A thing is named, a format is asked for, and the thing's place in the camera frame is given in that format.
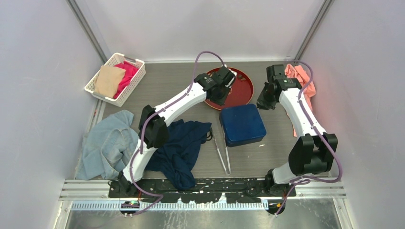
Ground dark blue cloth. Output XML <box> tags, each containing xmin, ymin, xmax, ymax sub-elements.
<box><xmin>145</xmin><ymin>119</ymin><xmax>212</xmax><ymax>190</ymax></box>

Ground red round tray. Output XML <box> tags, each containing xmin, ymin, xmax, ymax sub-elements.
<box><xmin>204</xmin><ymin>67</ymin><xmax>255</xmax><ymax>110</ymax></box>

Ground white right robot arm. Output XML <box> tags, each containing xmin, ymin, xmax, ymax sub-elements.
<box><xmin>256</xmin><ymin>64</ymin><xmax>338</xmax><ymax>196</ymax></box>

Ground light blue cloth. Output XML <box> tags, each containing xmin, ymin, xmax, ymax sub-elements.
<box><xmin>75</xmin><ymin>110</ymin><xmax>139</xmax><ymax>180</ymax></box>

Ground beige cloth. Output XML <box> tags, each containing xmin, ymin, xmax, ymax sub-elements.
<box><xmin>94</xmin><ymin>65</ymin><xmax>126</xmax><ymax>98</ymax></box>

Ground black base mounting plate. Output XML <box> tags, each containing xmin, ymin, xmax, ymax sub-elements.
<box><xmin>108</xmin><ymin>177</ymin><xmax>297</xmax><ymax>205</ymax></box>

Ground clear plastic metal tongs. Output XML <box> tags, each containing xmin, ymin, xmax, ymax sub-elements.
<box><xmin>210</xmin><ymin>127</ymin><xmax>232</xmax><ymax>176</ymax></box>

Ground pink magenta cloth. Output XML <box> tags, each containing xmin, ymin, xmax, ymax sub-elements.
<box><xmin>113</xmin><ymin>61</ymin><xmax>139</xmax><ymax>99</ymax></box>

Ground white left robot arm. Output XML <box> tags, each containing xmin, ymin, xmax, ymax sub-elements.
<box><xmin>117</xmin><ymin>65</ymin><xmax>236</xmax><ymax>197</ymax></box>

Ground blue tin lid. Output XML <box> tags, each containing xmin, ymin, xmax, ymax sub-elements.
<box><xmin>219</xmin><ymin>104</ymin><xmax>267</xmax><ymax>147</ymax></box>

